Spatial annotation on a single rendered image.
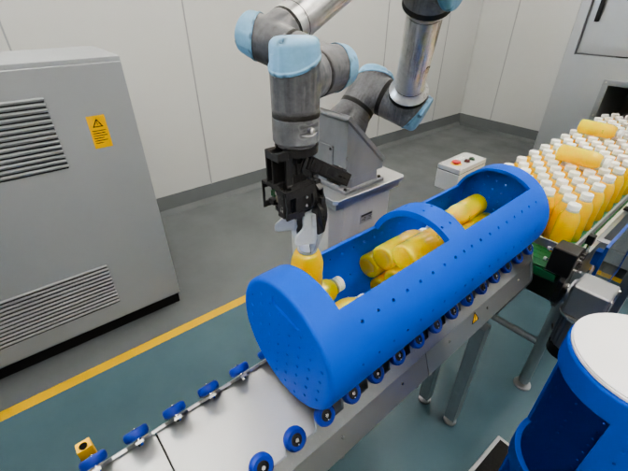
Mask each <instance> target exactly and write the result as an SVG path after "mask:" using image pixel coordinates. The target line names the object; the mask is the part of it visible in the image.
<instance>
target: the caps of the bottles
mask: <svg viewBox="0 0 628 471"><path fill-rule="evenodd" d="M612 117H613V118H615V120H613V118H612ZM603 118H605V120H604V121H603ZM594 120H595V121H599V122H603V123H606V122H607V121H608V123H609V124H613V125H615V126H617V127H618V128H619V129H620V130H624V129H625V128H624V127H627V128H626V130H628V121H627V120H628V115H627V116H625V120H624V119H623V117H622V116H620V114H619V113H612V114H611V117H609V114H605V113H604V114H602V115H601V118H599V117H595V118H594ZM617 121H619V123H617ZM620 123H621V124H622V126H623V127H621V125H620ZM570 134H571V135H573V138H576V142H578V143H579V144H578V145H579V146H580V147H582V148H583V149H586V150H592V149H593V148H592V147H589V144H590V143H588V142H585V140H586V138H584V137H582V134H579V133H578V132H577V130H576V129H571V130H570ZM623 135H624V137H623V138H624V139H628V131H625V132H624V134H623ZM585 137H588V141H590V142H592V146H595V150H598V151H600V152H599V153H601V154H602V155H604V156H605V157H606V158H608V159H612V162H611V164H610V167H614V169H613V172H614V173H616V174H624V172H625V170H626V169H625V168H623V167H620V164H621V163H619V162H617V161H614V160H615V157H614V156H611V155H609V154H610V151H608V150H606V147H605V146H601V145H602V142H601V141H597V140H598V137H595V136H590V135H586V134H585ZM561 139H563V140H564V143H565V144H566V145H570V146H574V147H575V146H576V145H577V144H576V143H573V139H572V138H570V135H568V134H562V135H561ZM609 139H610V138H602V137H600V140H602V141H605V142H604V145H607V146H608V149H609V150H613V151H612V154H614V155H618V157H617V159H618V160H620V161H622V165H624V166H628V155H625V154H623V153H624V151H623V150H618V148H619V146H618V145H614V141H613V140H617V141H616V144H619V145H621V149H624V150H626V151H625V153H627V154H628V144H626V142H627V140H624V139H621V138H618V137H615V136H614V137H612V138H611V139H613V140H609ZM560 142H561V140H560V139H556V138H553V139H552V140H551V141H550V143H551V144H553V147H554V148H555V149H556V152H557V150H558V148H559V147H560V146H561V145H562V144H560ZM540 148H541V149H542V150H543V152H542V153H543V154H545V155H546V156H545V159H546V160H548V165H550V171H551V172H554V173H553V177H554V178H556V179H557V180H556V184H557V185H559V186H562V185H566V186H567V184H568V182H569V180H568V179H565V178H564V176H565V173H563V172H561V170H562V168H561V167H560V166H558V163H559V161H557V160H554V159H555V155H553V154H552V153H553V150H550V145H548V144H541V146H540ZM538 154H539V151H538V150H530V151H529V155H531V156H532V157H531V161H534V162H533V166H534V167H535V172H536V173H538V175H537V178H538V179H540V180H542V179H549V177H550V175H549V174H547V173H546V171H547V168H546V167H543V165H544V162H542V161H540V160H541V158H542V157H541V156H539V155H538ZM526 161H527V157H525V156H518V157H517V162H519V165H518V167H519V168H520V169H522V170H524V171H526V172H527V173H529V174H530V173H531V171H532V170H531V169H530V168H528V167H529V163H527V162H526ZM562 164H565V168H564V169H565V170H567V171H569V173H568V176H569V177H571V178H573V179H572V183H574V184H577V187H576V190H577V191H578V192H581V193H582V192H587V191H588V190H589V189H590V187H589V186H588V185H585V184H583V183H584V181H585V179H584V178H580V177H579V176H580V172H579V171H577V170H576V169H577V166H576V165H574V164H570V163H567V162H563V161H562ZM579 168H580V169H582V170H584V172H583V175H585V176H587V177H588V181H589V182H590V183H593V185H592V188H593V189H594V190H596V191H600V192H601V191H603V190H604V189H605V187H606V185H605V184H603V183H599V182H600V179H601V178H599V177H597V176H595V173H596V171H594V170H592V169H590V168H587V167H583V166H579ZM598 169H599V170H598V174H600V175H604V177H603V180H604V181H607V182H614V181H615V179H616V177H615V176H613V175H609V174H610V172H611V170H610V169H605V168H603V167H601V168H600V167H598Z"/></svg>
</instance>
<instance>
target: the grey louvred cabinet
mask: <svg viewBox="0 0 628 471"><path fill-rule="evenodd" d="M178 293H179V287H178V281H177V277H176V273H175V269H174V266H173V263H172V259H171V255H170V251H169V248H168V244H167V240H166V236H165V232H164V227H163V223H162V219H161V215H160V211H159V208H158V204H157V200H156V197H155V193H154V190H153V186H152V182H151V178H150V171H149V169H148V165H147V161H146V157H145V153H144V150H143V146H142V142H141V138H140V135H139V132H138V128H137V124H136V117H135V113H134V110H133V106H132V103H131V99H130V95H129V92H128V88H127V84H126V80H125V76H124V74H123V70H122V66H121V59H120V56H119V55H116V54H114V53H111V52H108V51H106V50H102V49H99V48H97V47H95V46H84V47H69V48H54V49H39V50H11V51H0V379H2V378H5V377H8V376H10V375H12V374H14V373H17V372H19V371H21V370H23V369H25V368H27V367H29V366H32V365H34V364H37V363H40V362H42V361H44V360H46V359H49V358H50V357H52V356H55V355H57V354H59V353H61V352H64V351H66V350H69V349H72V348H74V347H75V346H78V345H80V344H82V343H84V342H87V341H89V340H91V339H93V338H96V337H98V336H100V335H103V334H105V333H107V332H110V331H112V330H114V329H116V328H119V327H121V326H123V325H124V324H127V323H129V322H131V321H135V320H137V319H139V318H142V317H144V316H146V315H148V314H150V313H152V312H154V311H157V310H159V309H161V308H163V307H167V306H169V305H171V304H174V303H176V302H177V301H179V296H178Z"/></svg>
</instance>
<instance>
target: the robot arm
mask: <svg viewBox="0 0 628 471"><path fill-rule="evenodd" d="M350 1H351V0H284V1H282V2H281V3H280V4H278V5H277V6H276V7H274V8H273V9H272V10H270V11H269V12H268V13H267V14H263V12H261V11H255V10H247V11H245V12H244V13H243V14H242V15H241V16H240V17H239V19H238V21H237V23H236V26H235V44H236V46H237V48H238V49H239V51H240V52H242V53H243V54H245V55H246V56H248V57H249V58H251V59H252V60H253V61H254V62H259V63H261V64H264V65H266V66H267V68H268V72H269V79H270V94H271V109H272V132H273V141H274V142H275V147H271V148H267V149H264V154H265V167H266V178H265V179H262V189H263V200H264V207H267V206H270V205H273V206H274V207H275V208H276V210H277V211H278V215H279V216H280V217H281V219H280V220H279V221H278V222H276V224H275V230H276V231H277V232H283V231H292V232H293V238H294V244H295V245H296V246H303V245H308V244H309V246H310V253H311V254H313V253H314V252H315V251H316V249H317V248H318V246H319V245H320V242H321V238H322V235H323V232H324V231H325V226H326V223H327V206H326V203H325V196H324V193H323V187H322V184H321V180H320V179H319V178H318V176H322V177H324V178H327V181H330V182H331V183H332V184H333V185H338V186H340V185H344V186H348V183H349V181H350V177H351V174H350V173H348V172H346V171H347V170H346V169H344V168H343V167H342V166H340V165H334V164H333V165H331V164H328V163H326V162H324V161H322V160H320V159H318V158H316V157H313V155H315V154H317V153H318V151H319V143H318V141H319V140H320V98H322V97H324V96H326V95H329V94H331V93H339V92H341V91H343V90H344V89H345V88H347V87H348V89H347V90H346V91H345V93H344V95H343V96H342V98H341V100H340V101H339V103H337V104H336V105H335V106H334V107H333V108H331V109H330V110H333V111H335V112H339V113H342V114H345V115H349V116H351V117H352V118H353V119H354V120H355V121H356V123H357V124H358V125H359V126H360V127H361V129H362V130H363V131H364V132H366V129H367V126H368V123H369V121H370V119H371V118H372V116H373V115H374V114H375V115H378V116H380V117H381V118H383V119H385V120H387V121H390V122H392V123H394V124H396V125H398V126H400V127H401V128H404V129H407V130H408V131H413V130H415V129H416V128H417V127H418V125H419V124H420V123H421V121H422V119H423V118H424V116H425V114H426V113H427V111H428V109H429V108H430V106H431V105H432V103H433V101H434V99H433V97H431V95H428V93H429V88H428V85H427V83H426V80H427V77H428V73H429V69H430V66H431V62H432V59H433V55H434V52H435V45H436V41H437V39H438V35H439V31H440V28H441V24H442V21H443V19H444V18H446V17H447V16H449V14H450V13H451V12H452V11H453V10H455V9H456V8H457V7H458V6H459V5H460V4H461V3H462V1H463V0H402V9H403V11H404V12H405V14H406V15H407V16H406V22H405V28H404V33H403V40H402V46H401V51H400V57H399V63H398V68H397V74H396V79H394V76H393V73H392V72H391V71H390V70H387V68H386V67H384V66H382V65H379V64H365V65H363V66H362V67H361V68H360V70H359V61H358V57H357V55H356V53H355V51H354V50H353V49H352V48H351V47H350V46H349V45H346V44H343V43H338V42H334V43H331V44H329V43H327V42H324V41H322V40H320V39H318V38H317V37H316V36H313V34H314V33H315V32H316V31H318V30H319V29H320V28H321V27H322V26H323V25H324V24H325V23H327V22H328V21H329V20H330V19H331V18H333V17H334V15H335V14H336V13H337V12H338V11H340V10H341V9H342V8H343V7H344V6H346V5H347V4H348V3H349V2H350ZM267 186H269V187H271V188H272V190H271V195H272V197H270V198H268V199H267V200H265V190H264V187H267ZM310 210H311V212H308V211H310ZM305 212H306V213H305Z"/></svg>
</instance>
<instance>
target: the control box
mask: <svg viewBox="0 0 628 471"><path fill-rule="evenodd" d="M464 156H465V157H464ZM469 157H474V158H475V160H470V162H469V163H467V162H465V161H464V159H469ZM455 159H456V160H460V161H461V163H460V164H454V163H453V162H452V160H455ZM485 163H486V158H483V157H480V156H477V155H474V154H471V153H467V152H464V153H461V154H459V155H457V156H454V157H452V158H450V159H448V160H446V161H443V162H441V163H439V164H438V168H437V171H436V177H435V186H436V187H439V188H441V189H444V190H447V189H449V188H451V187H453V186H455V185H457V184H458V182H459V181H460V180H461V179H462V178H463V177H465V176H466V175H468V174H469V173H471V172H474V171H476V170H478V169H480V168H481V167H483V166H484V165H485Z"/></svg>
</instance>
